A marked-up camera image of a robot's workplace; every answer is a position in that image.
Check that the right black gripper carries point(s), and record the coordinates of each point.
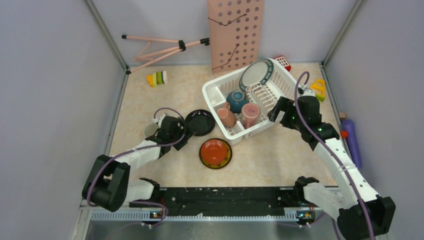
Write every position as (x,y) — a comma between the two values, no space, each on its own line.
(285,104)

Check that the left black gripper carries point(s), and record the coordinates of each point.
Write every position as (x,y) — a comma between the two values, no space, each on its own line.
(179,145)

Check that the light green mug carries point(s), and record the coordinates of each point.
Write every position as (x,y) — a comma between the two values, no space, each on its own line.
(151,129)

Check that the black small plate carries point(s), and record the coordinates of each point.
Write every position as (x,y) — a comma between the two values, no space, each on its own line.
(201,122)

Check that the pink glass mug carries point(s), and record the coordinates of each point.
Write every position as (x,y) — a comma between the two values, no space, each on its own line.
(250,114)

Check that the white plate green rim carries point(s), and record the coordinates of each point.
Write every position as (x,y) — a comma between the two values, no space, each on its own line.
(259,72)

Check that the white plastic dish rack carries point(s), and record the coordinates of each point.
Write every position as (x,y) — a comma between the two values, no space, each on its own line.
(215,92)

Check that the red bowl yellow rim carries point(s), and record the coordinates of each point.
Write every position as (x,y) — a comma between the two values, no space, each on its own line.
(215,153)

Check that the orange dotted mug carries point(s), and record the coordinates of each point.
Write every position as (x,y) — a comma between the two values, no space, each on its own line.
(226,116)

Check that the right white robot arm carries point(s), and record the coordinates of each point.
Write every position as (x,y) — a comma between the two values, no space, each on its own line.
(360,212)

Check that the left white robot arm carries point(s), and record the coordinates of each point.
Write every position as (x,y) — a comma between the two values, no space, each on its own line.
(108,181)

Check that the yellow green toy block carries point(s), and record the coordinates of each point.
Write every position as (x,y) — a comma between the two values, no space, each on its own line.
(319,88)

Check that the red toy basket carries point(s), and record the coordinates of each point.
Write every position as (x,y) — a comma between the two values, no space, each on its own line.
(283,62)

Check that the stacked coloured toy blocks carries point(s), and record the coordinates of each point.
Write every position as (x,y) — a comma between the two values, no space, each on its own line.
(157,79)

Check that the pink perforated board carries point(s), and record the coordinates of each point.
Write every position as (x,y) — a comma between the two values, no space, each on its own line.
(234,33)

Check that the purple handle tool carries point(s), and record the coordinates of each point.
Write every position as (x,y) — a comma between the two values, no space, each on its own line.
(348,133)

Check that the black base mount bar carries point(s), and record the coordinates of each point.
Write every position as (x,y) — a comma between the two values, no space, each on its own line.
(227,201)

